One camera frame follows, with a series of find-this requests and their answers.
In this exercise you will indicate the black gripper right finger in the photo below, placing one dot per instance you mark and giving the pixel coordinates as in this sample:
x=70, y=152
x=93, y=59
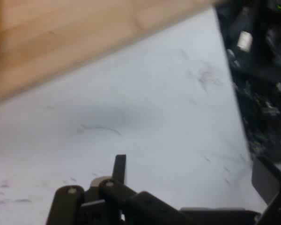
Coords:
x=267, y=185

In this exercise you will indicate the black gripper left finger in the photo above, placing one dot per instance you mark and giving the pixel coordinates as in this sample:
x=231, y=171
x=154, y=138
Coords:
x=121, y=201

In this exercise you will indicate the black cluttered equipment pile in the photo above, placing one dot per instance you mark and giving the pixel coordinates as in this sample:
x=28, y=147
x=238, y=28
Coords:
x=262, y=93

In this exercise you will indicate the small white connector tag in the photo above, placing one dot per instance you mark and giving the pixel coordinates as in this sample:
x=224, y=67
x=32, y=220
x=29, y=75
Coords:
x=244, y=41

